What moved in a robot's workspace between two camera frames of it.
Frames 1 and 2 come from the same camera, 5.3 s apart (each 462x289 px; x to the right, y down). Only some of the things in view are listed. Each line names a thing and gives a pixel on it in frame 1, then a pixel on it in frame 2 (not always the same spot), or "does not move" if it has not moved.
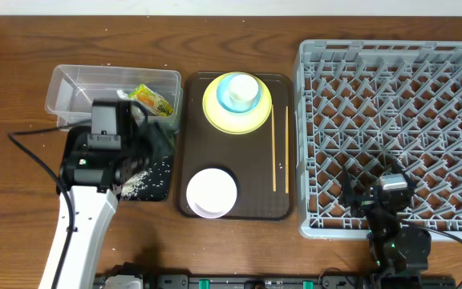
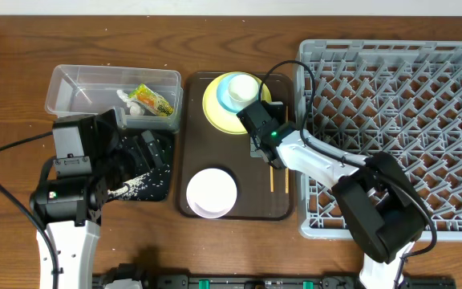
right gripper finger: x=350 y=195 → x=253 y=152
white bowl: x=212 y=193 does not move
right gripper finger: x=395 y=183 → x=276 y=111
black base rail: x=327 y=281 does not move
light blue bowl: x=225 y=99 does not move
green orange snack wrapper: x=151 y=100 does not move
